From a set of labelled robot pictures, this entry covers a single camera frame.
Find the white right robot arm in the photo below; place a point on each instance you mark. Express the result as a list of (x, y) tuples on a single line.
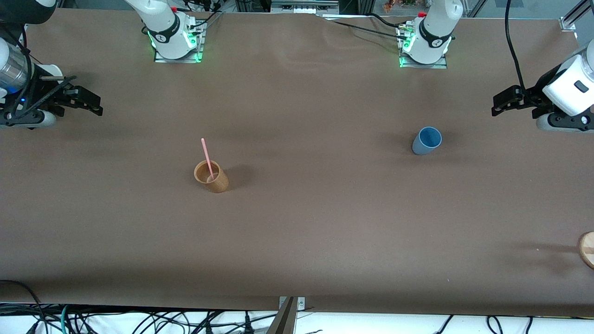
[(162, 28)]

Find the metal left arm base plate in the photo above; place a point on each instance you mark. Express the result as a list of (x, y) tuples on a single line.
[(441, 64)]

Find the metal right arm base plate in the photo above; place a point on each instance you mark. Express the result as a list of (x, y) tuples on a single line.
[(197, 41)]

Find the grey metal box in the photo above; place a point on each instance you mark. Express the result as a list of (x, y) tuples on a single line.
[(304, 5)]

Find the dark slanted bar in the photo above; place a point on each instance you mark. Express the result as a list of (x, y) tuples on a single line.
[(284, 320)]

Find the brown bamboo cup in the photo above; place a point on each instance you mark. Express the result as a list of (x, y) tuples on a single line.
[(218, 184)]

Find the round wooden disc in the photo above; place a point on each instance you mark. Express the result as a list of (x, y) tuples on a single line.
[(588, 250)]

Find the small metal table bracket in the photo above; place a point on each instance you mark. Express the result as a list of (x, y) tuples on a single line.
[(300, 303)]

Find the aluminium frame profile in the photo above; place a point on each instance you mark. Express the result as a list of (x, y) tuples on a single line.
[(573, 18)]

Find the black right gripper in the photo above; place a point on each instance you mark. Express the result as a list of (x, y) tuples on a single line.
[(42, 99)]

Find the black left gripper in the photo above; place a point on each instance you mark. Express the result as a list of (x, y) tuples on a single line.
[(532, 98)]

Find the blue plastic cup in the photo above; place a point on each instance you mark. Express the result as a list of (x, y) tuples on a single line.
[(427, 139)]

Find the pink chopstick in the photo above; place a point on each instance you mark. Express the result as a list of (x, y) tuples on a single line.
[(204, 150)]

